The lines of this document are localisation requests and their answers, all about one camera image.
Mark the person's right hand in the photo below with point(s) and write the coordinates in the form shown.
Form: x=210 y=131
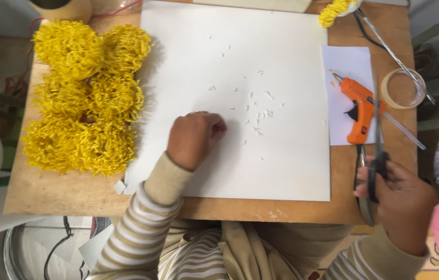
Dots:
x=407 y=210

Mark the person's left hand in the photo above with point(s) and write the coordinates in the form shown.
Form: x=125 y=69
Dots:
x=190 y=140

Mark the person's right fingers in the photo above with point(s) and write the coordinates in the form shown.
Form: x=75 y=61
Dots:
x=361 y=182

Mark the person's left fingers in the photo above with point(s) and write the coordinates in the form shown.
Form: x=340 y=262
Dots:
x=217 y=127

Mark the silver metal pliers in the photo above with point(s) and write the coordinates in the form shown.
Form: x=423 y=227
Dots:
x=364 y=210

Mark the scattered white paper scraps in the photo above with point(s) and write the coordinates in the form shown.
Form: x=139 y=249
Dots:
x=260 y=116

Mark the clear glue stick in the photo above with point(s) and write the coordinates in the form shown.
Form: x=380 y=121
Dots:
x=404 y=130

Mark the orange hot glue gun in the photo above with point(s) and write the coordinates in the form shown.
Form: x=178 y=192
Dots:
x=359 y=112

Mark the beige masking tape roll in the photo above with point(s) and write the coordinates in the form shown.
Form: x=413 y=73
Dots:
x=388 y=99

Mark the large white paper sheet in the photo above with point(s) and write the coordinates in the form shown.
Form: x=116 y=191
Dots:
x=242 y=42

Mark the white paper offcut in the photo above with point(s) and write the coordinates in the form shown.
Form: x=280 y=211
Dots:
x=119 y=187

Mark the small white paper sheet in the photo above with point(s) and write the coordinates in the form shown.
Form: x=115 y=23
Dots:
x=347 y=62

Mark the beige scarf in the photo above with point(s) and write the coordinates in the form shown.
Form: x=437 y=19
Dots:
x=246 y=249

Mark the beige board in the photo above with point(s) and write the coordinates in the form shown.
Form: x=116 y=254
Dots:
x=254 y=4

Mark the person's striped shirt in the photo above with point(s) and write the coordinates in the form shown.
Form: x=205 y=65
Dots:
x=200 y=256

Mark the heap of yellow paper flowers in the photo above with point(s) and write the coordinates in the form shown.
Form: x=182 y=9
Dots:
x=87 y=101

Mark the silver metal rod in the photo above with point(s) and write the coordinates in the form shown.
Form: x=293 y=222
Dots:
x=390 y=52

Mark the single yellow fringed bloom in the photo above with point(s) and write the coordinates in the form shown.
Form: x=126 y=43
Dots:
x=332 y=11

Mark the white paper piece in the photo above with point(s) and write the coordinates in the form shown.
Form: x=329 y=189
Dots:
x=95 y=247

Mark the white bowl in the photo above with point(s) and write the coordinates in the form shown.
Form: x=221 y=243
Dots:
x=353 y=7

